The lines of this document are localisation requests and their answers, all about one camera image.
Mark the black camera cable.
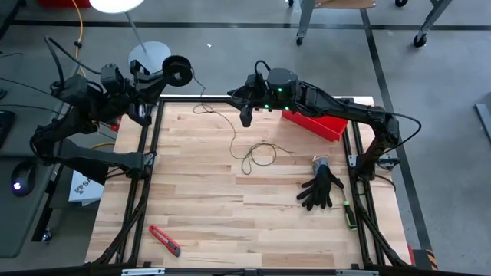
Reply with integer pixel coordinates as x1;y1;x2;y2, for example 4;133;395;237
48;36;103;76
254;59;272;80

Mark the white printed box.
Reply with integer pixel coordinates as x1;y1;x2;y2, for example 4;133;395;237
68;168;105;207

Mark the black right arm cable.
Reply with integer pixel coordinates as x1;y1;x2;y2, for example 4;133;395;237
383;110;423;154

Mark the red flat object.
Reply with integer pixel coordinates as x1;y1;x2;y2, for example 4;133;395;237
37;0;92;8

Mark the round white table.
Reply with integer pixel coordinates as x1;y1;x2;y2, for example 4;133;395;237
88;0;173;76

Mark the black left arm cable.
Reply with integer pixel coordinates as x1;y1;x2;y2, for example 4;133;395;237
43;36;67;90

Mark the grey desk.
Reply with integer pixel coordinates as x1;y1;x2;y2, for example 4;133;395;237
0;56;82;258

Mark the red utility knife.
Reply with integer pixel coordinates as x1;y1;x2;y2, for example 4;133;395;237
148;225;181;258

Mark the black cord spool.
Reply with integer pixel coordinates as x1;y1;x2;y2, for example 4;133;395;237
162;54;193;87

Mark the green black screwdriver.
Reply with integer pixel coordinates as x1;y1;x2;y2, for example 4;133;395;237
340;187;358;231

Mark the black orange striped block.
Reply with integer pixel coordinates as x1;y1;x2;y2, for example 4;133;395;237
407;245;439;271

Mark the silver metal bracket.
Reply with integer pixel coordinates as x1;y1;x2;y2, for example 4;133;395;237
335;269;380;276
120;268;166;276

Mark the black left camera cable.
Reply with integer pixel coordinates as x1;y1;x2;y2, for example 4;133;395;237
48;36;103;76

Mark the thin brown cord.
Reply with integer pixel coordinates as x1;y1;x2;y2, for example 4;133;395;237
190;68;297;176

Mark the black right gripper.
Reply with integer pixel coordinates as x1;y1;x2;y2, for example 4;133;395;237
226;87;270;129

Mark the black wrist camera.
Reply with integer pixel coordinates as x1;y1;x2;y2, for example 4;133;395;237
244;72;262;91
100;63;126;93

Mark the black right camera cable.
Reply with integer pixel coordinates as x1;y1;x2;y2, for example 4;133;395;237
254;59;272;80

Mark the yellow cable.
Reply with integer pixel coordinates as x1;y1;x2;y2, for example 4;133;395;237
71;0;90;77

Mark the black work glove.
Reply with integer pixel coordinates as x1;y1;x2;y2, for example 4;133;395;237
295;155;345;211

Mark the grey wood-topped cart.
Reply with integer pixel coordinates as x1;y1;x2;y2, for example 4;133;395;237
294;0;377;47

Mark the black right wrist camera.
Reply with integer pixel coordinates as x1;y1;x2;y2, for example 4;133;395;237
244;72;262;91

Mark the black computer mouse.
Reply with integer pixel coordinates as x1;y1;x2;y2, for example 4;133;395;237
10;159;37;199

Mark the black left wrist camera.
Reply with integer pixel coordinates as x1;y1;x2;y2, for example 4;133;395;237
100;63;126;93

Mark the grey wheeled cart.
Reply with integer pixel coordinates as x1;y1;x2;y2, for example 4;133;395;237
394;0;453;49

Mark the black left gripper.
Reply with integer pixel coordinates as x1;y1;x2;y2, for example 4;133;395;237
124;59;173;127

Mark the black aluminium table frame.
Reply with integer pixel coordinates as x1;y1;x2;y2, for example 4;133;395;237
91;95;410;269

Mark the red plastic bin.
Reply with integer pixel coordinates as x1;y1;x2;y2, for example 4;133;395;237
282;109;349;143

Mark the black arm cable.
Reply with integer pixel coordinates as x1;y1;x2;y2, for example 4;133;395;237
383;110;423;154
43;36;67;90

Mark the thin black cable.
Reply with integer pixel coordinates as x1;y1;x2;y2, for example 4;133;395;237
0;103;58;116
0;77;62;99

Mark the black desk leg with caster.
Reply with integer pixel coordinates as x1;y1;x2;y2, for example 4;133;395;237
31;183;58;243

